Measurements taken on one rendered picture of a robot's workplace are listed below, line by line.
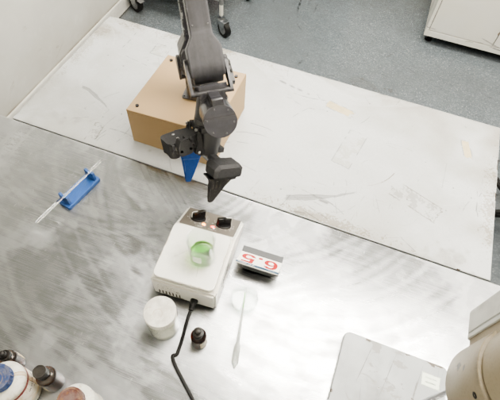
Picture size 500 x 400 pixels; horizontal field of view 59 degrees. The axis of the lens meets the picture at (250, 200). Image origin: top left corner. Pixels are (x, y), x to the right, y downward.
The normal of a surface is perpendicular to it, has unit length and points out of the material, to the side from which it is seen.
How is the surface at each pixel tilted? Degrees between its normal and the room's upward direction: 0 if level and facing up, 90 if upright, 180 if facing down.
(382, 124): 0
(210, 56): 41
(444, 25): 90
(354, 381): 0
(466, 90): 0
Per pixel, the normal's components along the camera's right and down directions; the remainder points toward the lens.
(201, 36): 0.17, 0.12
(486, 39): -0.35, 0.77
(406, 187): 0.05, -0.55
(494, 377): -1.00, -0.07
